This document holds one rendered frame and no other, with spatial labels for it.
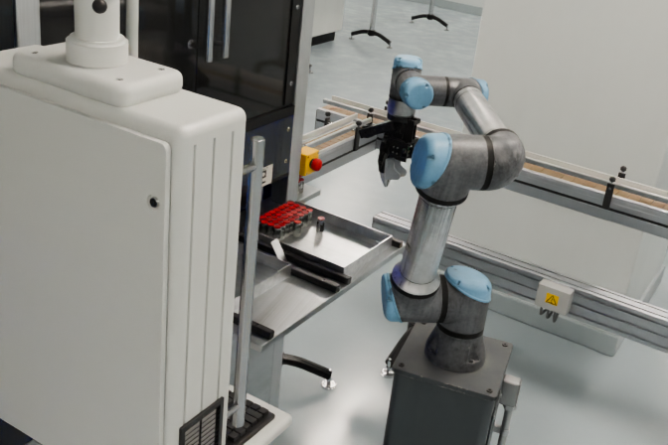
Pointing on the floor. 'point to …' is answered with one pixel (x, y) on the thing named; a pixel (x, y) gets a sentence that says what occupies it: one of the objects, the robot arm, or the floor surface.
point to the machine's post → (284, 189)
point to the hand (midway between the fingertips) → (384, 181)
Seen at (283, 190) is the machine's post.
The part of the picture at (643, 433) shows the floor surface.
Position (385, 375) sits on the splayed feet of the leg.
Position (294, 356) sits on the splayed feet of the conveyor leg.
